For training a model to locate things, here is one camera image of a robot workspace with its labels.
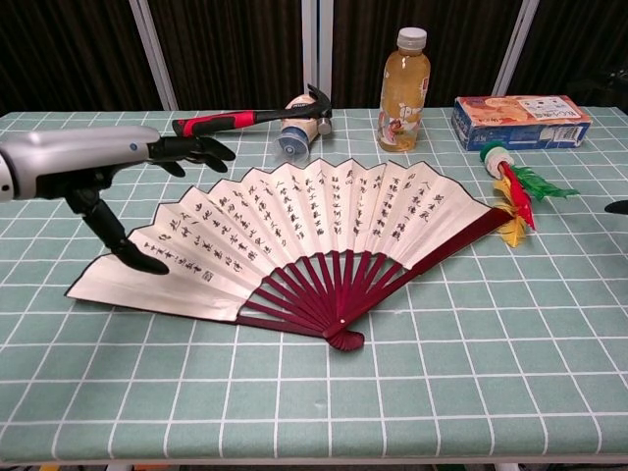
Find dark brown pleated curtain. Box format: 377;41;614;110
0;0;628;117

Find red black claw hammer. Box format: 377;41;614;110
171;82;335;142

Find upright white frame post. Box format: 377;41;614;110
300;0;319;97
318;0;336;99

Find paper folding fan maroon ribs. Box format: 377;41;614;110
64;157;514;353

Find yellow tea drink bottle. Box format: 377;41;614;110
376;26;432;153

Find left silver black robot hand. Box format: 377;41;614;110
8;125;237;276

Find green white checked tablecloth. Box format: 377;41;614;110
0;106;628;465

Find colourful feather shuttlecock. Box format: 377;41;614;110
479;139;580;248

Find blue orange carton box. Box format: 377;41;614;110
450;94;594;152

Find slanted white frame post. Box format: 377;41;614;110
128;0;179;112
492;0;541;97

